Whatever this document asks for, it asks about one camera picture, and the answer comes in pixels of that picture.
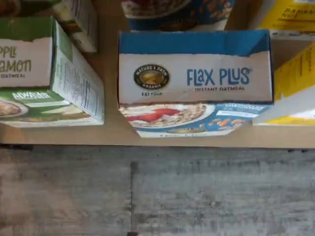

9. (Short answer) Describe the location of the blue white oatmeal box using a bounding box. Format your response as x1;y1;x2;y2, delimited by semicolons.
118;29;275;139
121;0;236;32

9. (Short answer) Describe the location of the green white oatmeal box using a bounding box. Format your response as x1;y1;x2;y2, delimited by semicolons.
0;0;98;54
0;16;105;128

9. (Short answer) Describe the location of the yellow white oatmeal box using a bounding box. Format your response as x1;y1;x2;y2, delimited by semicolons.
252;41;315;127
257;0;315;41

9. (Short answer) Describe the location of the black frame wooden shelf unit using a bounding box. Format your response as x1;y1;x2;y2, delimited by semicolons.
0;0;315;149

